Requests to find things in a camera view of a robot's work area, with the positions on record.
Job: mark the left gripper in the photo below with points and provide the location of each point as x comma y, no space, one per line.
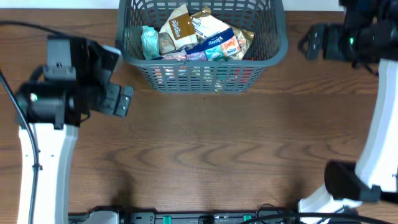
114,106

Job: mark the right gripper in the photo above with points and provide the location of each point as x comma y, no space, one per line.
332,35

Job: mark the grey plastic basket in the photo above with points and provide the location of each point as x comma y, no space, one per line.
265,18

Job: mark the orange spaghetti packet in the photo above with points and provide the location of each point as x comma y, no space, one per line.
205,75

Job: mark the teal small sachet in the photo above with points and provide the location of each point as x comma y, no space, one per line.
150,43

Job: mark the brown mushroom snack bag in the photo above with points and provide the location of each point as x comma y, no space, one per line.
177,32

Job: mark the multicolour tissue pack row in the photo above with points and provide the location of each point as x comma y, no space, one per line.
222,44

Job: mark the gold rice bag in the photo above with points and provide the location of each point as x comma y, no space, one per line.
205,25

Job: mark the green lid spice jar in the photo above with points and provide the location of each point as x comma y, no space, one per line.
222,71

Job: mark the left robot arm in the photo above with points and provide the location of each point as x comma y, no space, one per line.
51,106

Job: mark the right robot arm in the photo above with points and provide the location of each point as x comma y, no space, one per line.
367,36

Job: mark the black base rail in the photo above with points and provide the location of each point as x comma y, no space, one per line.
199,218

